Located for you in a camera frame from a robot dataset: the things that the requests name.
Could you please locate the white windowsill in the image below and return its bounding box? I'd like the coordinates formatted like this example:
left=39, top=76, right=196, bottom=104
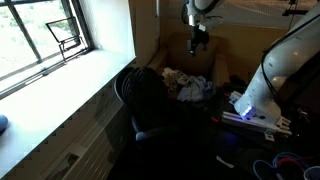
left=0, top=49, right=137, bottom=179

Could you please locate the white tape strip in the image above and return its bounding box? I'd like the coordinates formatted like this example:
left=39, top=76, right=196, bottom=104
left=215, top=155, right=235, bottom=169

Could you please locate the black wire stand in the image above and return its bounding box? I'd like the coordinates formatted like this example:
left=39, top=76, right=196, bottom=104
left=45, top=16, right=94, bottom=63

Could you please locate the black robot table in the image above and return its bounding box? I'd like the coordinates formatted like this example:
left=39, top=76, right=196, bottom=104
left=199, top=83, right=320, bottom=180

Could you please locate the black jacket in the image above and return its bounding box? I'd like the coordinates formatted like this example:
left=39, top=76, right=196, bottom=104
left=128, top=66, right=176, bottom=132

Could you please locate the aluminium rail base mount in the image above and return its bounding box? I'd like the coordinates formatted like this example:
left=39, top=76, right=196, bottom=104
left=221, top=90, right=293, bottom=142

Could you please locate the blue white striped shirt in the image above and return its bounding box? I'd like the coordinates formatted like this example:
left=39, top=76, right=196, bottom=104
left=176, top=75, right=215, bottom=103

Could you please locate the white patterned cloth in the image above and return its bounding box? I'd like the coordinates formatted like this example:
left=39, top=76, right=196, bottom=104
left=161, top=67, right=184, bottom=93

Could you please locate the blue cable coil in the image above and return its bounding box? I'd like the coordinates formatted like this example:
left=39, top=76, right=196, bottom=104
left=252, top=152, right=315, bottom=180

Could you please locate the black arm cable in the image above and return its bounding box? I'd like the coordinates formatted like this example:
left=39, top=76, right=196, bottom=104
left=260, top=13, right=320, bottom=98

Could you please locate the black mesh office chair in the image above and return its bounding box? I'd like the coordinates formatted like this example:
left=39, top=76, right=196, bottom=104
left=113, top=65, right=188, bottom=144

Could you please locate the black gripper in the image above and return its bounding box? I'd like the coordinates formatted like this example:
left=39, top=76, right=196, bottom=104
left=187, top=25, right=210, bottom=57

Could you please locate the grey cloth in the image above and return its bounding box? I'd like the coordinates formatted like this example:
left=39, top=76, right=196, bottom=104
left=175, top=73, right=194, bottom=88

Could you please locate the dark window frame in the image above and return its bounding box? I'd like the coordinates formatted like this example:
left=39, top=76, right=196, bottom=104
left=0, top=0, right=95, bottom=101

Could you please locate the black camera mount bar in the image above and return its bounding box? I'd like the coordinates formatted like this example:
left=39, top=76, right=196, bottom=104
left=281, top=0, right=310, bottom=17

